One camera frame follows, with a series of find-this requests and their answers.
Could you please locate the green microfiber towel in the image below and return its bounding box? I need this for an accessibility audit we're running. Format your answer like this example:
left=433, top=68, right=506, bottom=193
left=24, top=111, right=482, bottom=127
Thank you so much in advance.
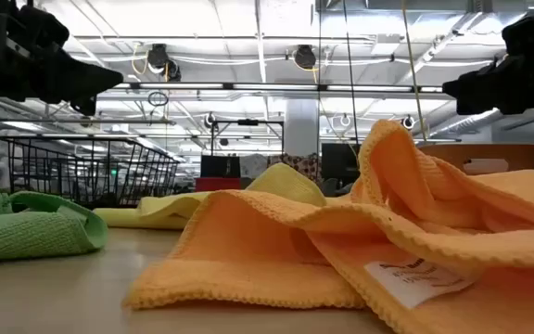
left=0, top=183, right=109, bottom=262

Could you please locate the yellow microfiber towel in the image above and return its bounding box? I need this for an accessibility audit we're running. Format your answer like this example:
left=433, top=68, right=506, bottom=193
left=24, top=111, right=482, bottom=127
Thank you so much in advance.
left=93, top=162, right=328, bottom=231

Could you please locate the orange microfiber towel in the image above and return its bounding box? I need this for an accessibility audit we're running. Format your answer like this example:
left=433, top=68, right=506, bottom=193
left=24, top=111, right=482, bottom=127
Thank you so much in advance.
left=121, top=119, right=534, bottom=334

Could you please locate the orange plastic basket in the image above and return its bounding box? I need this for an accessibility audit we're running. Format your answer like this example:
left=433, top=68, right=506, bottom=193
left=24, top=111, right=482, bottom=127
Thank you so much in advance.
left=417, top=143, right=534, bottom=176

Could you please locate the black monitor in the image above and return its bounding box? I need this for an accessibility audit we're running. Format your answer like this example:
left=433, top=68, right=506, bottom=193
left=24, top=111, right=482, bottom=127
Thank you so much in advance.
left=200, top=155, right=241, bottom=179
left=321, top=142, right=361, bottom=182

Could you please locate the red plastic bin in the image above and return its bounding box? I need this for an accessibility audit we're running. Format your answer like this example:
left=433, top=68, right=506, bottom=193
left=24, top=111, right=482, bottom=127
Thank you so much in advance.
left=196, top=177, right=242, bottom=192

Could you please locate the long ceiling light strip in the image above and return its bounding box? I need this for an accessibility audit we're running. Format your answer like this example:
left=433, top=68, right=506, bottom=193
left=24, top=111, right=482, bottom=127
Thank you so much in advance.
left=113, top=82, right=444, bottom=93

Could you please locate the black coiled hanging cable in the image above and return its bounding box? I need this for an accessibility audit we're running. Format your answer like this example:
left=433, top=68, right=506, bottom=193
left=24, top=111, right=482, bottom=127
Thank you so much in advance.
left=147, top=90, right=170, bottom=108

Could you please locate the black ceiling cable reel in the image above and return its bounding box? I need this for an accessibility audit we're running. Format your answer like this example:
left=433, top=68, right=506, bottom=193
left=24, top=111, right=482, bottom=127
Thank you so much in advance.
left=293, top=45, right=318, bottom=71
left=146, top=44, right=183, bottom=83

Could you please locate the black wire basket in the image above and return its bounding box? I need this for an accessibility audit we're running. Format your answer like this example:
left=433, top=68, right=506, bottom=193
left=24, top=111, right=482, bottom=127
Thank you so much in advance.
left=0, top=135, right=180, bottom=209

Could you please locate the black metal stand frame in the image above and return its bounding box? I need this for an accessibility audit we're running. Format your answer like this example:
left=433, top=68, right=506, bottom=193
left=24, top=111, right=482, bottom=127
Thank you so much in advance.
left=210, top=119, right=286, bottom=157

